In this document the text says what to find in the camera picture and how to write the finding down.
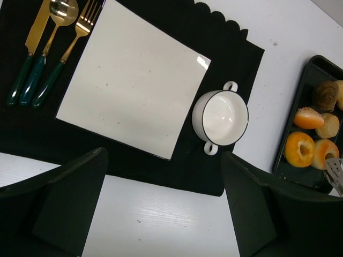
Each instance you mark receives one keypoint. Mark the orange glazed round bun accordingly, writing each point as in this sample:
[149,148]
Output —
[308,118]

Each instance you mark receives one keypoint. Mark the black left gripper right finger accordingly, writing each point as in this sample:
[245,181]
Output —
[274,217]

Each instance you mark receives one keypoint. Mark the gold knife green handle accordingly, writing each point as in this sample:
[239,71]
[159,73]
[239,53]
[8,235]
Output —
[31,43]

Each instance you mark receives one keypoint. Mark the metal serving tongs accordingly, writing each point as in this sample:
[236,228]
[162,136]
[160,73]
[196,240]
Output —
[333,173]

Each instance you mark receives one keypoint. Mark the brown chocolate swirl bread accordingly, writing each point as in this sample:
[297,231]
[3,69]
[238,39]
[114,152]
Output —
[325,95]

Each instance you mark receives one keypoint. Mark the white two-handled soup bowl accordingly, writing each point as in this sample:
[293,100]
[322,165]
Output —
[220,118]

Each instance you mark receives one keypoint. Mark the small tan round bread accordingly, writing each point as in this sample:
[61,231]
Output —
[330,127]

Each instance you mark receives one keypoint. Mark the long oval golden bread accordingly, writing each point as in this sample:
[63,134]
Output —
[339,102]

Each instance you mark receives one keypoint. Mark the pale orange ring doughnut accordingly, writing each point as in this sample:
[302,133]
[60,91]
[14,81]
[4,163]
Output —
[324,148]

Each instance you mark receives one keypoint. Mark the gold spoon green handle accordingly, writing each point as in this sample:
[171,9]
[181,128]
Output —
[63,13]

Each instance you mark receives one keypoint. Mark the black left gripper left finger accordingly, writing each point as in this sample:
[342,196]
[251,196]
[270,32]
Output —
[50,214]

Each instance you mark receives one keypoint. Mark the gold fork green handle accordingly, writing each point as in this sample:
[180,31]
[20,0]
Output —
[83,28]

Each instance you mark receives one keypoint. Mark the black scalloped placemat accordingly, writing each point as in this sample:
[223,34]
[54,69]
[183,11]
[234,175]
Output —
[37,133]

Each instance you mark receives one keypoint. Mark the white square plate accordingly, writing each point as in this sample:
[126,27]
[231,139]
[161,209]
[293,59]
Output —
[133,84]

